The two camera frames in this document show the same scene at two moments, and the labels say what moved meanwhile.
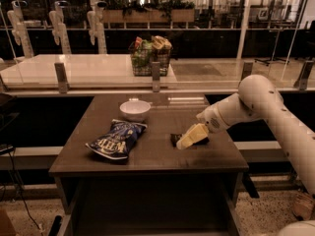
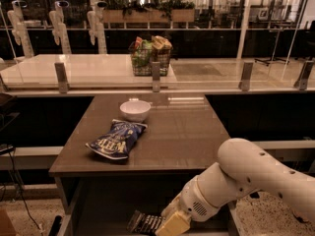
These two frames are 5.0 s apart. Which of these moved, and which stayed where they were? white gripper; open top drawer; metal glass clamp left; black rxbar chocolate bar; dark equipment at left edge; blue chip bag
Moved: white gripper; black rxbar chocolate bar
Stayed: metal glass clamp left; blue chip bag; dark equipment at left edge; open top drawer
